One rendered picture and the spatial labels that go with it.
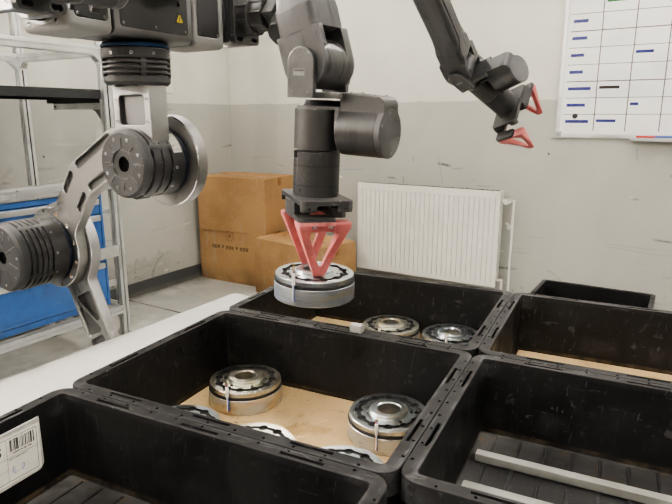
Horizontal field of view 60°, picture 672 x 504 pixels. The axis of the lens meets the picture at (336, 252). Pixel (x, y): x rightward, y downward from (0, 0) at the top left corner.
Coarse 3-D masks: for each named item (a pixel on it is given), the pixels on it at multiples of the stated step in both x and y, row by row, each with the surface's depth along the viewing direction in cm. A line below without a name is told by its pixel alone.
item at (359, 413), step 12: (372, 396) 78; (384, 396) 78; (396, 396) 78; (360, 408) 75; (408, 408) 75; (420, 408) 75; (360, 420) 72; (372, 420) 72; (408, 420) 72; (372, 432) 70; (384, 432) 69; (396, 432) 69
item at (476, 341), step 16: (272, 288) 103; (448, 288) 105; (464, 288) 104; (480, 288) 103; (240, 304) 94; (496, 304) 94; (304, 320) 87; (384, 336) 81; (400, 336) 81; (480, 336) 81
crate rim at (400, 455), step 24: (240, 312) 91; (168, 336) 81; (360, 336) 81; (120, 360) 73; (168, 408) 61; (432, 408) 61; (240, 432) 56; (264, 432) 56; (408, 432) 56; (336, 456) 52; (408, 456) 52
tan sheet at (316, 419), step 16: (192, 400) 84; (208, 400) 84; (288, 400) 84; (304, 400) 84; (320, 400) 84; (336, 400) 84; (224, 416) 79; (240, 416) 79; (256, 416) 79; (272, 416) 79; (288, 416) 79; (304, 416) 79; (320, 416) 79; (336, 416) 79; (304, 432) 75; (320, 432) 75; (336, 432) 75
